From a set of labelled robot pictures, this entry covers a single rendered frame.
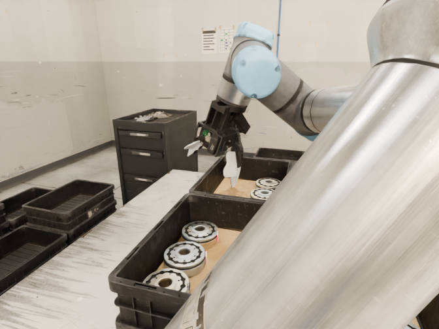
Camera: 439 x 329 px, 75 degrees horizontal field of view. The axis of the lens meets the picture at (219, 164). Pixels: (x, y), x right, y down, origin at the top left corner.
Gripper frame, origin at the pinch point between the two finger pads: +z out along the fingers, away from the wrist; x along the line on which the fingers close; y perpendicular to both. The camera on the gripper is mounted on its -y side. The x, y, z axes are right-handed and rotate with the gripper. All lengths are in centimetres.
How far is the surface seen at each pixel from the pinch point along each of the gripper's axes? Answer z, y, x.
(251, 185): 23.2, -41.7, -1.6
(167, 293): 6.6, 28.5, 14.7
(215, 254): 18.3, 4.1, 11.9
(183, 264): 16.5, 14.4, 8.8
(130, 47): 72, -241, -313
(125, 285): 9.5, 31.3, 7.7
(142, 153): 82, -84, -104
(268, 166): 15, -48, 0
